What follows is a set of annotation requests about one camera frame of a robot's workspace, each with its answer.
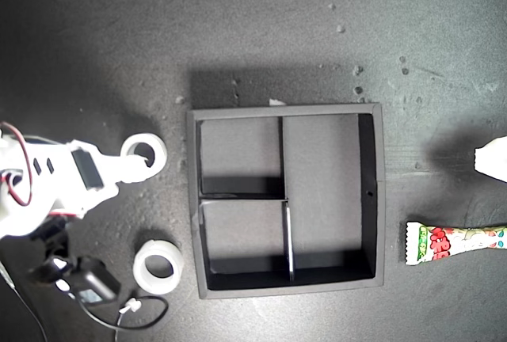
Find small white tape roll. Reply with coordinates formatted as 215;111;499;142
120;132;168;180

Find printed snack bar wrapper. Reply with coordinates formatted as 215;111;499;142
404;221;507;267

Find large white tape roll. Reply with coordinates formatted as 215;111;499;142
132;238;185;295

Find black tray with wells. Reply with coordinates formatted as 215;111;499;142
185;103;387;300

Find red wire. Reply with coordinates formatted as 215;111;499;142
0;121;34;207

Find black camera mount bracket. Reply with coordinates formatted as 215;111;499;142
26;218;77;284

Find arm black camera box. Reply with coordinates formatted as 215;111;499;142
73;256;122;306

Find thin grey cable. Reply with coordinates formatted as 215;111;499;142
0;262;48;342

